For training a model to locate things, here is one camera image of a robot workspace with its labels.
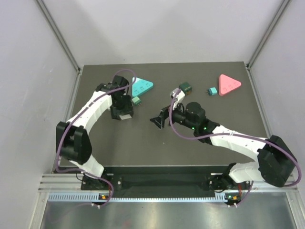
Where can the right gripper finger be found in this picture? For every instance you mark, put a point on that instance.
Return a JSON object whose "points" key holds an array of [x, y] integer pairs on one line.
{"points": [[158, 121], [164, 114]]}

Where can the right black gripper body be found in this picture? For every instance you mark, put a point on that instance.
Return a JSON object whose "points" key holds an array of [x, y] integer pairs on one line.
{"points": [[179, 116]]}

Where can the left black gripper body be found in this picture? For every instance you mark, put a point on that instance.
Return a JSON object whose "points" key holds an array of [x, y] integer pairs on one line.
{"points": [[123, 107]]}

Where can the plain white cube socket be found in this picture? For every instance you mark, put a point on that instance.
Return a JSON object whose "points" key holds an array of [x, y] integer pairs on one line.
{"points": [[124, 117]]}

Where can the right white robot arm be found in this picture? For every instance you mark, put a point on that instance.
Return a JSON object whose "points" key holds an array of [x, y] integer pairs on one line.
{"points": [[272, 160]]}

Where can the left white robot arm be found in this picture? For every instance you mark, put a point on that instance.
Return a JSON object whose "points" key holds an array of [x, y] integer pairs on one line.
{"points": [[72, 136]]}

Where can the mint green small plug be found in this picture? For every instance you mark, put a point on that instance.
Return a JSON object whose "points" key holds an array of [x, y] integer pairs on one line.
{"points": [[136, 101]]}

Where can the dark green cube plug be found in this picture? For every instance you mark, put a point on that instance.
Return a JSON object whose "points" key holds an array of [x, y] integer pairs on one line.
{"points": [[186, 88]]}

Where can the teal small cube plug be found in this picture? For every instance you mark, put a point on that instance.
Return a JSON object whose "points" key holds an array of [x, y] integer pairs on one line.
{"points": [[212, 91]]}

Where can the teal triangular power strip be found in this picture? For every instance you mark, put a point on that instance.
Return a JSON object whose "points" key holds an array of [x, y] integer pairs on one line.
{"points": [[140, 87]]}

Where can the pink triangular power strip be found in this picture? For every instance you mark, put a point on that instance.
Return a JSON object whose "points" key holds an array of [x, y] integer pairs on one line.
{"points": [[227, 84]]}

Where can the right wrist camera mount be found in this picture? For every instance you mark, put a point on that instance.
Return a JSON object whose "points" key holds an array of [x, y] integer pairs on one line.
{"points": [[177, 96]]}

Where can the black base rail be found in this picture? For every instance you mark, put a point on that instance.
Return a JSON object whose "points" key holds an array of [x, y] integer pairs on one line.
{"points": [[206, 177]]}

